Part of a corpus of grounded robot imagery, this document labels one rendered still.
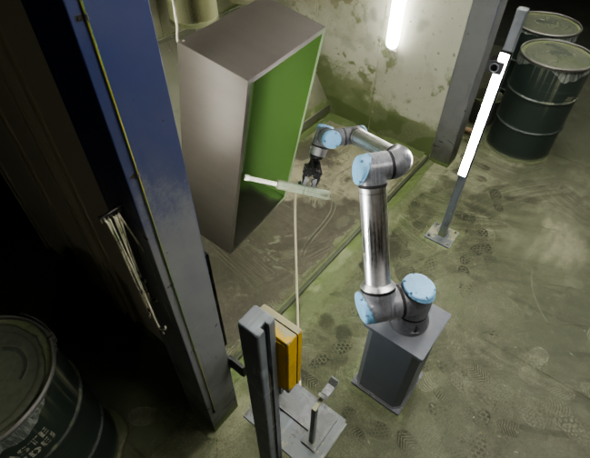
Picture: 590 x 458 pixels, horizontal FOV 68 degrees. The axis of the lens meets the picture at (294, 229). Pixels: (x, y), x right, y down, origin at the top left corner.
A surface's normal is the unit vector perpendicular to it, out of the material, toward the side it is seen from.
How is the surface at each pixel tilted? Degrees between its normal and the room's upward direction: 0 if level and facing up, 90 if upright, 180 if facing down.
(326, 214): 0
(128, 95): 90
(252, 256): 0
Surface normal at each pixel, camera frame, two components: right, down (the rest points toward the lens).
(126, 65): 0.79, 0.45
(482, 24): -0.62, 0.57
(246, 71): 0.17, -0.59
